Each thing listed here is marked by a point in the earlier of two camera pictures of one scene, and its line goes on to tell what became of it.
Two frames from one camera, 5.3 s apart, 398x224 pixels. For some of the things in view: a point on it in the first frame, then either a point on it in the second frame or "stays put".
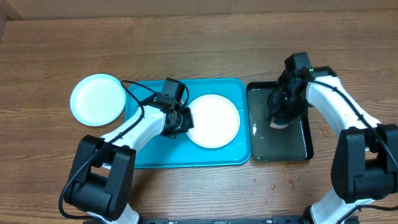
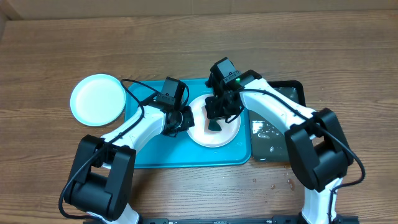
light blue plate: x=97 y=99 stays put
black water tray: x=293 y=142 stays put
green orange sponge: x=279 y=123 → x=214 y=126
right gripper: x=279 y=111 → x=217 y=112
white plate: x=216 y=121 stays put
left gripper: x=189 y=124 stays put
